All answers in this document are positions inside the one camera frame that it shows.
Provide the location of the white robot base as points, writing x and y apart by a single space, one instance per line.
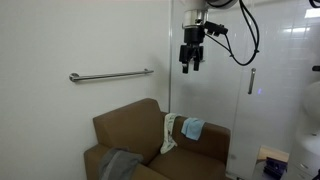
304 159

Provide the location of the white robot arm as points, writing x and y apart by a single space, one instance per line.
196 25

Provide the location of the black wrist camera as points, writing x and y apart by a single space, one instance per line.
215 29

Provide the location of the blue towel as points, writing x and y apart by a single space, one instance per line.
192 128

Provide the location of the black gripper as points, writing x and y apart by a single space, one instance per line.
192 49

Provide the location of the metal towel bar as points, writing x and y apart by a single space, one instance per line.
74 77

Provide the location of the white towel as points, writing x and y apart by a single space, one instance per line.
168 141

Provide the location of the metal shower door handle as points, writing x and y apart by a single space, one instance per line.
252 78

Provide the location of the grey towel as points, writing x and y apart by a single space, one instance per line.
118 164

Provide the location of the brown armchair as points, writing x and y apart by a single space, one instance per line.
139 128

